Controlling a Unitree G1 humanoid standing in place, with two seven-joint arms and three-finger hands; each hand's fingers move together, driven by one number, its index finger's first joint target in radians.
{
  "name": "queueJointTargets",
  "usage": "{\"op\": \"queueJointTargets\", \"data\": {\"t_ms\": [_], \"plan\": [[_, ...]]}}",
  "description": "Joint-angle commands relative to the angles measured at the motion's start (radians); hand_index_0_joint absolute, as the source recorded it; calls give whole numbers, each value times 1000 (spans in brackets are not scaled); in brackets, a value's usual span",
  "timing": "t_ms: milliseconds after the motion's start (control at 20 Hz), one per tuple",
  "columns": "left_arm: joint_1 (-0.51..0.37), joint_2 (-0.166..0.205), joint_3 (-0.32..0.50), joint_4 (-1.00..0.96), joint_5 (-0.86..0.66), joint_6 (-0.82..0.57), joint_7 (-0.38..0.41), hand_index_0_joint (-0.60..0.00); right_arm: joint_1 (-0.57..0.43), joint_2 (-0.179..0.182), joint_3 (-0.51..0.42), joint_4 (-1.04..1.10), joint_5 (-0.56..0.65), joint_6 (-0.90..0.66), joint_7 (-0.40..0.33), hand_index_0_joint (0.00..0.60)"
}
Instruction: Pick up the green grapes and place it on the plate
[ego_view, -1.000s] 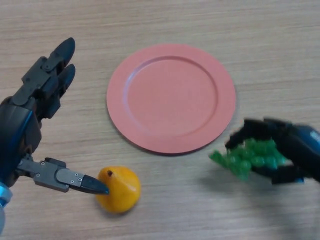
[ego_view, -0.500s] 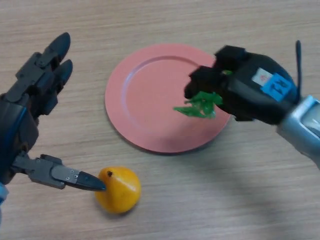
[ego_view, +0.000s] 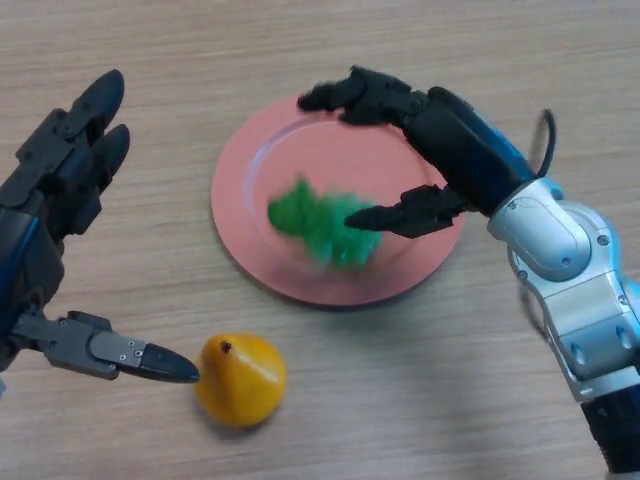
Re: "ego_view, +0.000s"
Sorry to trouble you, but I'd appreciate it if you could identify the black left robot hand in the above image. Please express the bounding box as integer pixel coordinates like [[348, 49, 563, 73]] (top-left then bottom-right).
[[0, 68, 201, 385]]

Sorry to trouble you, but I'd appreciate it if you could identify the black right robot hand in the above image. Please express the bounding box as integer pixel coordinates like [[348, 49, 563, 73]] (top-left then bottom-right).
[[297, 64, 539, 240]]

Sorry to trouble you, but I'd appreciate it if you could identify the green grapes bunch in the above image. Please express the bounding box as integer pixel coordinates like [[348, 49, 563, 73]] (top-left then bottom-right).
[[267, 177, 384, 274]]

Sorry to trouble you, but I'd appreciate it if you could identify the pink round plate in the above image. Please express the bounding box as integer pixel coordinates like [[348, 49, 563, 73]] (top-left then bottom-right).
[[209, 94, 466, 308]]

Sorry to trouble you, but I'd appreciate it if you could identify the orange yellow pear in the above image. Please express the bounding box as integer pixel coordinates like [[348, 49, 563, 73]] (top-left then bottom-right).
[[193, 332, 288, 429]]

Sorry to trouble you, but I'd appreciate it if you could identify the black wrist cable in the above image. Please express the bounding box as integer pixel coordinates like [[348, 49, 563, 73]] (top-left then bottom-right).
[[532, 108, 557, 179]]

